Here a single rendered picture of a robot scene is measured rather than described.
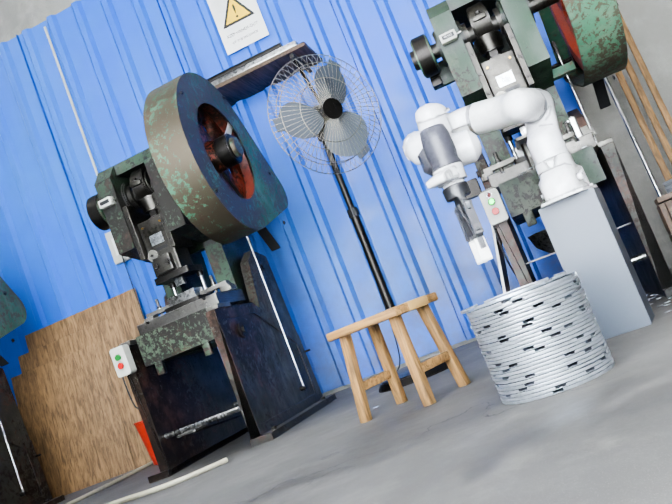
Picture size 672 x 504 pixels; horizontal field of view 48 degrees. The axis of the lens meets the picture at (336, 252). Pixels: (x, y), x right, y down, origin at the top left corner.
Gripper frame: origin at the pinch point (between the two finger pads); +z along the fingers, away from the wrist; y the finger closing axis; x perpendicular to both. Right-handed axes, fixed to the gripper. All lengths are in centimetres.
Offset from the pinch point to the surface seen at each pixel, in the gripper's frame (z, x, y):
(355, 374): 21, 43, 55
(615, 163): -17, -79, 71
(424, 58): -93, -36, 106
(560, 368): 33.3, 1.7, -33.9
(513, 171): -31, -49, 96
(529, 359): 29.0, 7.0, -31.9
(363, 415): 35, 46, 56
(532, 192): -19, -50, 86
